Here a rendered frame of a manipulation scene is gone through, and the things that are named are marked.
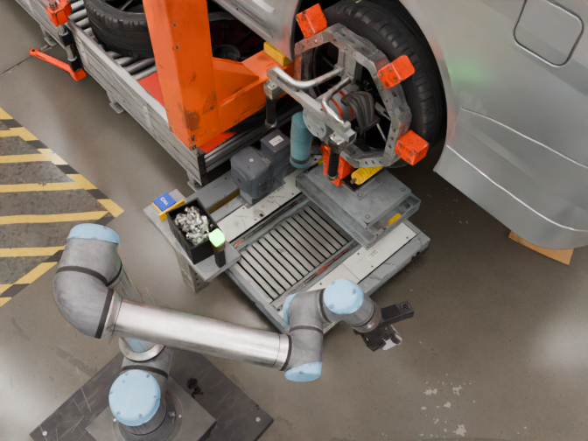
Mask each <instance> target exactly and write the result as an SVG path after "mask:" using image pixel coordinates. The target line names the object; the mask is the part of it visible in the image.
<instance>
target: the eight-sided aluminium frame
mask: <svg viewBox="0 0 588 441"><path fill-rule="evenodd" d="M326 42H331V43H333V44H334V45H335V46H337V47H338V48H339V49H341V50H343V51H344V52H345V53H346V54H348V55H349V56H350V57H353V58H354V59H356V60H357V61H358V62H359V63H360V64H362V65H363V66H364V67H365V68H367V70H368V71H369V72H370V74H371V76H372V78H373V80H374V84H375V85H376V87H377V89H378V92H379V94H380V96H381V98H382V101H383V103H384V105H385V107H386V110H387V111H388V114H389V116H390V119H391V124H390V128H389V132H388V139H387V142H386V146H385V150H376V151H368V152H364V151H362V150H360V149H359V148H358V147H357V146H355V145H354V144H351V145H350V146H348V147H347V148H345V149H344V150H343V151H342V152H341V153H340V154H339V155H340V156H341V157H343V158H344V159H345V160H346V161H347V162H348V163H349V164H350V165H352V166H353V167H354V168H359V169H360V168H363V167H376V166H385V167H386V166H391V165H392V164H393V163H394V162H396V161H397V160H398V159H400V158H401V157H399V156H398V155H397V154H395V147H396V141H397V139H398V138H399V137H401V136H403V135H404V134H405V133H407V132H408V130H409V127H410V122H411V117H412V114H411V112H410V107H409V106H408V104H407V102H406V100H405V98H404V96H403V92H402V90H401V89H400V86H399V84H396V85H395V86H393V87H391V88H389V89H386V88H385V87H384V85H383V83H382V81H381V79H380V77H379V76H378V74H377V72H378V70H380V69H381V68H383V67H385V66H386V65H387V64H389V63H390V62H389V60H388V58H387V56H386V55H385V54H384V53H382V51H381V50H380V51H379V50H377V49H376V48H375V47H373V46H372V45H370V44H369V43H368V42H367V41H365V40H364V39H362V38H360V37H359V36H357V35H356V34H355V33H353V32H352V31H350V30H348V29H347V28H346V26H345V25H342V24H340V23H337V24H334V25H332V26H330V27H328V28H326V29H324V30H323V31H321V32H319V33H317V34H315V35H313V36H311V37H309V38H304V39H302V40H300V41H298V42H297V43H296V44H295V49H294V51H295V59H294V79H296V80H298V81H309V80H310V79H311V78H312V53H313V48H314V47H316V46H320V45H323V44H324V43H326ZM300 89H302V90H303V91H304V92H305V93H307V94H308V95H309V96H310V97H311V98H312V99H313V100H314V99H316V98H318V97H317V96H316V94H315V92H314V90H313V88H312V87H310V88H300ZM333 133H335V132H333ZM333 133H329V134H328V135H326V136H324V137H322V138H320V137H319V139H320V140H321V141H324V142H325V143H326V144H327V145H328V139H329V136H330V135H332V134H333Z"/></svg>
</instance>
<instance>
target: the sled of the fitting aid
mask: <svg viewBox="0 0 588 441"><path fill-rule="evenodd" d="M321 163H323V158H321V159H320V160H318V162H317V163H316V164H314V165H312V166H311V167H309V168H308V169H306V170H305V171H303V172H302V173H300V174H299V175H297V176H296V187H297V188H298V189H299V190H300V191H301V192H302V193H303V194H305V195H306V196H307V197H308V198H309V199H310V200H311V201H312V202H314V203H315V204H316V205H317V206H318V207H319V208H320V209H321V210H323V211H324V212H325V213H326V214H327V215H328V216H329V217H330V218H332V219H333V220H334V221H335V222H336V223H337V224H338V225H339V226H341V227H342V228H343V229H344V230H345V231H346V232H347V233H348V234H350V235H351V236H352V237H353V238H354V239H355V240H356V241H357V242H358V243H359V244H360V245H361V246H362V247H363V248H364V249H366V250H369V249H370V248H372V247H373V246H374V245H375V244H376V243H377V242H378V241H380V240H381V239H382V238H383V237H385V236H386V235H387V234H389V233H390V232H391V231H392V230H394V229H395V228H396V227H398V226H399V225H400V224H401V223H403V222H404V221H405V220H407V219H408V218H409V217H410V216H411V215H412V214H413V213H415V212H416V211H417V210H418V208H419V206H420V204H421V200H420V199H419V198H418V197H417V196H416V195H414V194H413V193H412V192H411V193H410V196H409V197H408V198H407V199H405V200H404V201H403V202H402V203H400V204H399V205H398V206H396V207H395V208H394V209H392V210H391V211H390V212H388V213H387V214H386V215H384V216H383V217H382V218H380V219H379V220H378V221H377V222H376V223H375V224H373V225H372V226H371V227H369V228H368V229H365V228H364V227H363V226H362V225H361V224H360V223H359V222H358V221H357V220H355V219H354V218H353V217H352V216H351V215H350V214H348V213H347V212H346V211H345V210H344V209H343V208H341V207H340V206H339V205H338V204H337V203H336V202H335V201H333V200H332V199H331V198H330V197H329V196H328V195H326V194H325V193H324V192H323V191H322V190H321V189H319V188H318V187H317V186H316V185H315V184H314V183H313V182H311V181H310V180H309V179H308V172H309V171H311V170H312V169H314V168H315V167H317V166H318V165H320V164H321Z"/></svg>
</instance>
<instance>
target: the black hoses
mask: <svg viewBox="0 0 588 441"><path fill-rule="evenodd" d="M355 85H357V86H358V87H359V88H361V89H363V88H364V87H365V84H364V83H362V82H361V81H360V80H358V79H357V80H356V81H355ZM340 102H341V103H342V104H344V105H345V106H347V105H348V106H350V107H351V108H352V109H353V112H354V113H355V116H356V119H357V122H358V125H357V126H356V128H355V130H356V131H357V132H358V133H360V134H363V133H364V132H366V131H367V130H369V129H371V128H372V127H373V126H375V125H376V124H377V123H378V122H379V121H380V118H379V117H378V116H377V115H375V104H374V99H373V96H372V95H371V94H370V93H368V92H365V91H360V92H354V91H352V92H350V93H349V94H346V95H345V96H343V97H342V98H341V99H340ZM359 104H360V105H359Z"/></svg>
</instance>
